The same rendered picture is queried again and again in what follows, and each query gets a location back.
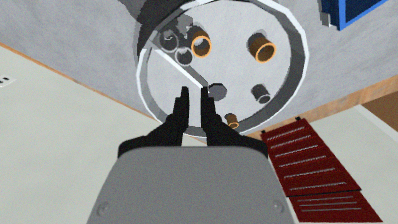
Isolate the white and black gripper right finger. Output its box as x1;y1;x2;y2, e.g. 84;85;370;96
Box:
200;86;268;159

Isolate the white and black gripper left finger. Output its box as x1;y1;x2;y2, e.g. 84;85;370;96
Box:
117;86;190;159

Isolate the blue crate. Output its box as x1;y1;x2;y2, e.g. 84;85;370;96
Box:
321;0;388;31

